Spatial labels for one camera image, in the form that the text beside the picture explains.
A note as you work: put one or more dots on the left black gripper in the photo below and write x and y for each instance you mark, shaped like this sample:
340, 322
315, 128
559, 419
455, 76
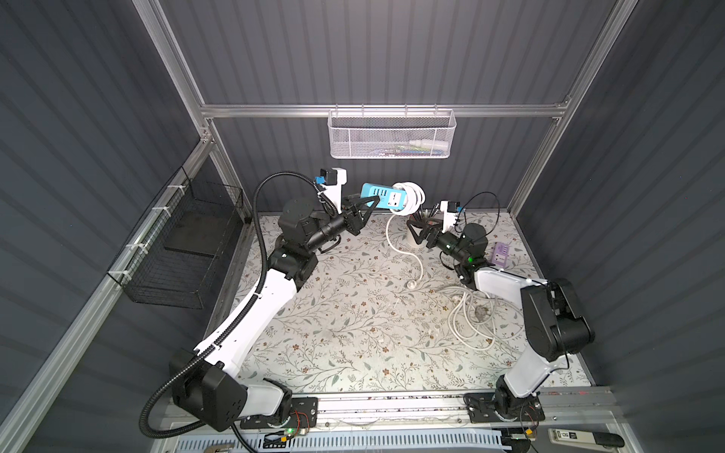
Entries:
351, 217

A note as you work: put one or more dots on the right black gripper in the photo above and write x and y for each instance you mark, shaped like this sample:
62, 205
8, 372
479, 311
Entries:
430, 234

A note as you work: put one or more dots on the purple power strip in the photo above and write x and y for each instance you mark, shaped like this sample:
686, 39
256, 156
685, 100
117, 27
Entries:
500, 255

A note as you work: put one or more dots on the teal power strip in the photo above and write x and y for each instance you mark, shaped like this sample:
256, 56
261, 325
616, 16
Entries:
390, 198

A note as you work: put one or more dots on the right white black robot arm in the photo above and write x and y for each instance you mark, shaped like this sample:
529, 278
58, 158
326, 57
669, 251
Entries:
554, 324

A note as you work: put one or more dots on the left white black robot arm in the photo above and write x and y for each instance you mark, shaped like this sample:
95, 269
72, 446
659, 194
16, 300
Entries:
209, 388

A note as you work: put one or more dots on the white pen cup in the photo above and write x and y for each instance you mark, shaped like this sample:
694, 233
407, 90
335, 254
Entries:
416, 232

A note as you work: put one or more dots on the bundle of pens and pencils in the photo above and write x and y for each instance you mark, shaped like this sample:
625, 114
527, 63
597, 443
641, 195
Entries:
423, 214

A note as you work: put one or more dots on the markers in white basket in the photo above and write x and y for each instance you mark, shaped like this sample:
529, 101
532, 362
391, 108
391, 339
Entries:
414, 149

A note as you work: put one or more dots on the floral table mat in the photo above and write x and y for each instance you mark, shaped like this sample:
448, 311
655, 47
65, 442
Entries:
379, 316

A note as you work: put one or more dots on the white label device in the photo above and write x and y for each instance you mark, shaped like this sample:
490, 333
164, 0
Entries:
590, 440

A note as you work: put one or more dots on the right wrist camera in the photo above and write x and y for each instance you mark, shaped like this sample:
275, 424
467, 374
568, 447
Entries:
451, 211

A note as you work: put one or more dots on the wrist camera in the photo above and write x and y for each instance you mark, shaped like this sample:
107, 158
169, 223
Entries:
329, 185
451, 211

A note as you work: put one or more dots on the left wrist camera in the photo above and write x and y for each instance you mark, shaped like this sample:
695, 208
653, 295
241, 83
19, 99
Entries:
329, 185

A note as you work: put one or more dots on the white wire mesh basket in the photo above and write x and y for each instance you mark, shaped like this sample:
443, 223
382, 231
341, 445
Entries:
355, 133

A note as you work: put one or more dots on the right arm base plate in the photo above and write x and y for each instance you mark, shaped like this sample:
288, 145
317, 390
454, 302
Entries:
491, 407

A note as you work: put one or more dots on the black wire basket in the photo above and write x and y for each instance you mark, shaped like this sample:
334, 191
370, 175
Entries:
183, 256

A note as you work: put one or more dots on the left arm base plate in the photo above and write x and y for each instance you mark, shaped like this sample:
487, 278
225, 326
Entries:
297, 412

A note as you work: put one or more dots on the white slotted cable duct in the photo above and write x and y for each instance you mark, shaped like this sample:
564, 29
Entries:
446, 439

